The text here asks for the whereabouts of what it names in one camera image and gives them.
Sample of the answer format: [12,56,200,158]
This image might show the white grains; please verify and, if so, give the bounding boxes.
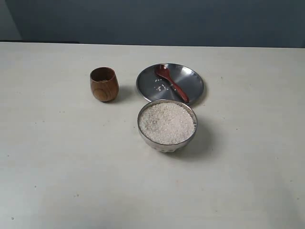
[154,79,176,92]

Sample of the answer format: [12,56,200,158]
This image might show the wooden cup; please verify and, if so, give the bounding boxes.
[90,67,119,102]

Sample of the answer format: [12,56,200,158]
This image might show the round steel plate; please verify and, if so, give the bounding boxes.
[136,63,205,105]

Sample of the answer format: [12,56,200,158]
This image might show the dark red wooden spoon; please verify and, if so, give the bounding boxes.
[154,64,189,103]

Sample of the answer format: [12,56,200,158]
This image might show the steel bowl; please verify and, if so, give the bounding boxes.
[137,99,198,153]

